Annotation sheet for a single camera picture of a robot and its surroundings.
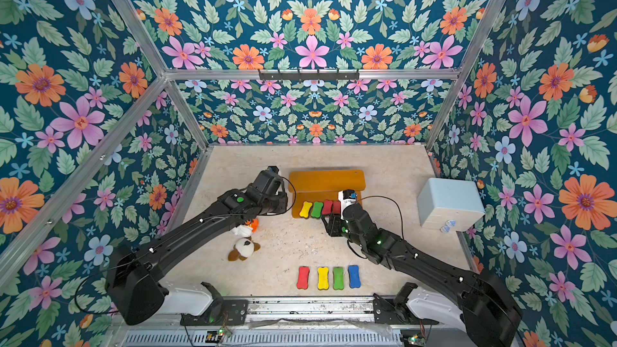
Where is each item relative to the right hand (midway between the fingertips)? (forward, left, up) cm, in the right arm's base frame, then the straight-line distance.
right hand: (324, 216), depth 79 cm
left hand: (+5, +13, +2) cm, 14 cm away
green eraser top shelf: (-15, -5, -15) cm, 22 cm away
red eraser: (+10, 0, -13) cm, 16 cm away
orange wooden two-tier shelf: (+13, +2, -1) cm, 13 cm away
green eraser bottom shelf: (+9, +4, -12) cm, 15 cm away
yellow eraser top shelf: (-16, 0, -14) cm, 21 cm away
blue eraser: (-15, -10, -14) cm, 23 cm away
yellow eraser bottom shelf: (+8, +9, -11) cm, 16 cm away
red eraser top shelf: (-16, +7, -14) cm, 22 cm away
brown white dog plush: (-7, +29, -12) cm, 32 cm away
